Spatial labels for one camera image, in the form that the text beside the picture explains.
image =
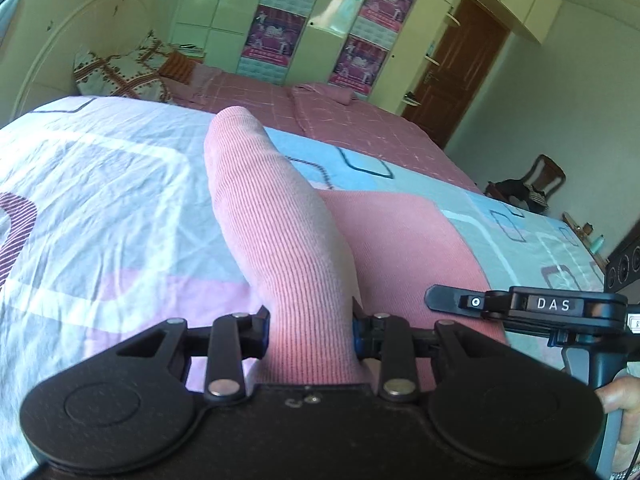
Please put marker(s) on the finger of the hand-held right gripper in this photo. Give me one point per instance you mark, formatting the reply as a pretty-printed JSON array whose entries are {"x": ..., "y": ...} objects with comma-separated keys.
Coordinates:
[{"x": 450, "y": 299}]

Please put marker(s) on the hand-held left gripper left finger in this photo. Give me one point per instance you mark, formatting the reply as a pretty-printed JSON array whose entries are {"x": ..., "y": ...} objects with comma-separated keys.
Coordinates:
[{"x": 252, "y": 335}]

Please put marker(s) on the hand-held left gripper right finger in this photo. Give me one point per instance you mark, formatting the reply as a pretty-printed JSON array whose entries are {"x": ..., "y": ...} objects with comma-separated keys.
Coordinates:
[{"x": 357, "y": 340}]

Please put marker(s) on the pink knit garment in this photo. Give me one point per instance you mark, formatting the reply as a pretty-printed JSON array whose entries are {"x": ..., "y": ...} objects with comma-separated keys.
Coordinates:
[{"x": 280, "y": 240}]

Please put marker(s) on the dark clothes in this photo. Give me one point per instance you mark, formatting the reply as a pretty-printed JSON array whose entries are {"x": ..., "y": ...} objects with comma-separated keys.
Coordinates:
[{"x": 517, "y": 194}]

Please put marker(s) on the person's right hand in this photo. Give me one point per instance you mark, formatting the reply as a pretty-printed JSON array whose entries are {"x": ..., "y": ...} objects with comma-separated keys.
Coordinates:
[{"x": 620, "y": 395}]

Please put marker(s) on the black speaker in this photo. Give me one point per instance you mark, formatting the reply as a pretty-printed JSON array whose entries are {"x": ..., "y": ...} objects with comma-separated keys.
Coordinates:
[{"x": 625, "y": 265}]

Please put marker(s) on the teal bottle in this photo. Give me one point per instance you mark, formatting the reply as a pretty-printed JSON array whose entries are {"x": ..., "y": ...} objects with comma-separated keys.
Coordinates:
[{"x": 598, "y": 243}]

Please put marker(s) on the wooden side table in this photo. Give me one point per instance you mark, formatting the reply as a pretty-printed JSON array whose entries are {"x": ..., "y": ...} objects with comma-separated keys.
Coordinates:
[{"x": 577, "y": 227}]

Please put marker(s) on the wooden chair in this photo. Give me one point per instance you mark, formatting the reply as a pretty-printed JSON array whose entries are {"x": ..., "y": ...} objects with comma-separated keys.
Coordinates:
[{"x": 547, "y": 172}]

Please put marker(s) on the pink checked bed sheet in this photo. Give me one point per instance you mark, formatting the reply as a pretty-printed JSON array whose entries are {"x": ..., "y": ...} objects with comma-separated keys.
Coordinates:
[{"x": 380, "y": 130}]

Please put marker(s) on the patterned light bed sheet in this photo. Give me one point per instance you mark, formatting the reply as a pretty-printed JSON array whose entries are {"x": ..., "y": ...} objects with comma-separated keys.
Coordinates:
[{"x": 100, "y": 200}]

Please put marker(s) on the brown wooden door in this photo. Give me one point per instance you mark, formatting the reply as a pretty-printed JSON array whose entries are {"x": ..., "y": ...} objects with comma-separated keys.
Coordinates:
[{"x": 457, "y": 70}]

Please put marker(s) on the folded pink cloth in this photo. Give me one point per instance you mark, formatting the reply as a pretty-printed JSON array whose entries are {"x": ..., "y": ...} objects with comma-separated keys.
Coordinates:
[{"x": 320, "y": 100}]

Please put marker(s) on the cream corner shelf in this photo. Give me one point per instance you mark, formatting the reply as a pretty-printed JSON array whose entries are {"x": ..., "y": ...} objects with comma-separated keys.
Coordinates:
[{"x": 430, "y": 60}]

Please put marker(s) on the orange striped pillow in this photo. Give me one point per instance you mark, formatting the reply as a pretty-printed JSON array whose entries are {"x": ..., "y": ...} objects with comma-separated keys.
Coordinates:
[{"x": 180, "y": 67}]

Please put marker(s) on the stack of papers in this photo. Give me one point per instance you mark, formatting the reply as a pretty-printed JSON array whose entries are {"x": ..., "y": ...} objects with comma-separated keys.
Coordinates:
[{"x": 192, "y": 51}]

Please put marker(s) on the large embroidered white pillow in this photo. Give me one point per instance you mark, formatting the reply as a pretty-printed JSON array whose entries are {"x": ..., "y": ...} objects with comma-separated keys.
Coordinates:
[{"x": 117, "y": 77}]

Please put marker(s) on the small embroidered white pillow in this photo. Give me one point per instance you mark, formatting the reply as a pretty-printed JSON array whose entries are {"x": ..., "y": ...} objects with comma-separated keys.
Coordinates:
[{"x": 155, "y": 52}]

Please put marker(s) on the cream wardrobe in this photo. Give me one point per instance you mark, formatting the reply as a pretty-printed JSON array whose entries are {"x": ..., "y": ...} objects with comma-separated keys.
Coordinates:
[{"x": 325, "y": 15}]

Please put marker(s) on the cream rounded headboard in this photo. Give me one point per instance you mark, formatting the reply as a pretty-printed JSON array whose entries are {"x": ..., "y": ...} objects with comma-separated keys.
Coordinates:
[{"x": 75, "y": 25}]

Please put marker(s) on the blue curtain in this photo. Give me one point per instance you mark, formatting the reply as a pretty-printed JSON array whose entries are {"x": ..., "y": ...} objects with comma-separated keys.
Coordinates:
[{"x": 10, "y": 7}]

